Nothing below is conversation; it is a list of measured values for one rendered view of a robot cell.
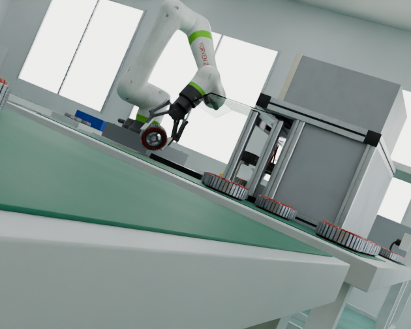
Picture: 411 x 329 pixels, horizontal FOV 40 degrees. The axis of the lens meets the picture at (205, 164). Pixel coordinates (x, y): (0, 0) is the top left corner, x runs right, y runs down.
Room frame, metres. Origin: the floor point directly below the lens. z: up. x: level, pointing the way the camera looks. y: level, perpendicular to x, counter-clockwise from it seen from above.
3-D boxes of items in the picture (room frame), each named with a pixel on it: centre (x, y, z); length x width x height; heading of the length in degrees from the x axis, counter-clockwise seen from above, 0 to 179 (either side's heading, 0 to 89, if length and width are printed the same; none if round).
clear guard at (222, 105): (2.15, -0.06, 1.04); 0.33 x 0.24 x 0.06; 66
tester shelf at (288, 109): (2.18, -0.42, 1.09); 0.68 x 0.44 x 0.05; 156
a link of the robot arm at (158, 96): (2.78, 0.36, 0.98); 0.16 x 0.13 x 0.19; 133
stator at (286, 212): (1.57, -0.22, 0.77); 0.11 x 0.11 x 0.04
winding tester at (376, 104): (2.17, -0.41, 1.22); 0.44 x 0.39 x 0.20; 156
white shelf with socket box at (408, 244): (2.90, -1.03, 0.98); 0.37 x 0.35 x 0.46; 156
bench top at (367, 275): (2.21, -0.35, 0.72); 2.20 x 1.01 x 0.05; 156
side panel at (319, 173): (1.85, -0.36, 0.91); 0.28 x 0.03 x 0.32; 66
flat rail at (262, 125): (2.27, -0.22, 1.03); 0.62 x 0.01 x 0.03; 156
